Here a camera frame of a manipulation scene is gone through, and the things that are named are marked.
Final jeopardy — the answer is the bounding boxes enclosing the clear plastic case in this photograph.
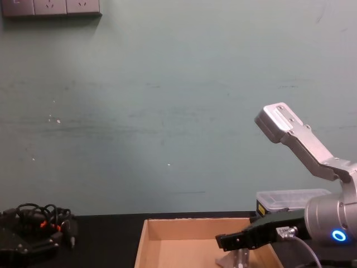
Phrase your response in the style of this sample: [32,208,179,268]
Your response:
[255,189,332,217]

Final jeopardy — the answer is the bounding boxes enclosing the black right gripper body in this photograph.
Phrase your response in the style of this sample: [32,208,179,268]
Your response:
[241,208,311,250]

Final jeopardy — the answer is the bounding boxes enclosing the shallow brown cardboard tray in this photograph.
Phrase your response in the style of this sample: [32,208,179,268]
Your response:
[134,217,283,268]

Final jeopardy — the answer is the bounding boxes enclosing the thin dark gripper cable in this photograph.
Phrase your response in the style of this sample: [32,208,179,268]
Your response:
[277,226,325,268]

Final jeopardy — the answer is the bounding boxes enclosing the black corded tool orange parts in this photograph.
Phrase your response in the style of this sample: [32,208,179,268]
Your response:
[2,203,79,250]

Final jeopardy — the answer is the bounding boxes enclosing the silver metal piece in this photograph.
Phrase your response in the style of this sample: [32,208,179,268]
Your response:
[215,249,249,268]

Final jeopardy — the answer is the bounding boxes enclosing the grey wall socket plate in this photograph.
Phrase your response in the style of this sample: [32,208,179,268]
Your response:
[1,0,35,18]
[66,0,103,15]
[33,0,67,16]

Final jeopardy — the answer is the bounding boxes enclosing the black table cloth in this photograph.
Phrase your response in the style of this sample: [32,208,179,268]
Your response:
[0,212,357,268]

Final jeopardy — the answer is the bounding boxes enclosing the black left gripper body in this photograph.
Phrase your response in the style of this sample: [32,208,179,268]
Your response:
[0,220,40,265]

